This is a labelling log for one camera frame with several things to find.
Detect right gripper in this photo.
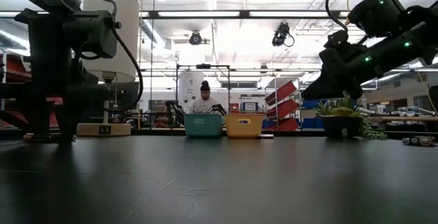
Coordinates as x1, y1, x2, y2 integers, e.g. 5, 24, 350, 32
300, 30, 381, 101

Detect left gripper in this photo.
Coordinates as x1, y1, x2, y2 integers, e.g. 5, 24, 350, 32
13, 8, 111, 141

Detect yellow plastic bin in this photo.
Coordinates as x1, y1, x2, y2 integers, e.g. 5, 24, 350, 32
224, 113, 266, 139

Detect teal plastic bin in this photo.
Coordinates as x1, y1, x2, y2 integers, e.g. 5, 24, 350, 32
183, 113, 225, 138

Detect potted succulent plant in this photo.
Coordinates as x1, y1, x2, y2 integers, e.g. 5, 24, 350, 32
313, 95, 389, 141

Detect blue storage bins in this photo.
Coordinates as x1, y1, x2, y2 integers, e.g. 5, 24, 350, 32
300, 99, 325, 129

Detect tilted red bin rack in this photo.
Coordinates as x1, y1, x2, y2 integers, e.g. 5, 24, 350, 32
264, 79, 302, 132

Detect long wooden table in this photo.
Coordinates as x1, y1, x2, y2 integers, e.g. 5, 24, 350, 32
365, 115, 438, 123

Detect blue and white sign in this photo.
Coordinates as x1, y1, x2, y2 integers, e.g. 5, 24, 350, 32
241, 101, 260, 113

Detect white shade table lamp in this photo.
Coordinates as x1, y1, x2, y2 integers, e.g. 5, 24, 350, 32
75, 0, 141, 137

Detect person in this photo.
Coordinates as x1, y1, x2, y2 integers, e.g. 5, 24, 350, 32
189, 79, 220, 114

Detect white cylindrical tank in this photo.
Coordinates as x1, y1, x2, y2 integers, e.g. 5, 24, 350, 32
178, 71, 205, 114

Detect black ceiling spotlight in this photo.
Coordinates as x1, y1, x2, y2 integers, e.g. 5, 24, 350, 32
188, 31, 203, 46

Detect black hanging camera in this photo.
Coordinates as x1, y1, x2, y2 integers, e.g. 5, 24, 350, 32
271, 21, 296, 48

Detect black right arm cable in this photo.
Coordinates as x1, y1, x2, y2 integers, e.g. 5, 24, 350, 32
324, 0, 374, 34

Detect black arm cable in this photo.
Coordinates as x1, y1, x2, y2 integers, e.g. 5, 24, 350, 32
66, 0, 144, 114
324, 0, 374, 34

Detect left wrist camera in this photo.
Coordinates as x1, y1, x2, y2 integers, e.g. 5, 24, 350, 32
62, 10, 123, 60

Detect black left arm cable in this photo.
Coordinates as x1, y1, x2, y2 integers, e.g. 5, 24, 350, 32
66, 0, 144, 114

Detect black overhead frame beam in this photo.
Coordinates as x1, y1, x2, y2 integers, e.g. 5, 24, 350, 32
139, 10, 347, 21

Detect black metal frame stand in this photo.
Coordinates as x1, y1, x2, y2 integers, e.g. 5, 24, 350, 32
175, 63, 231, 115

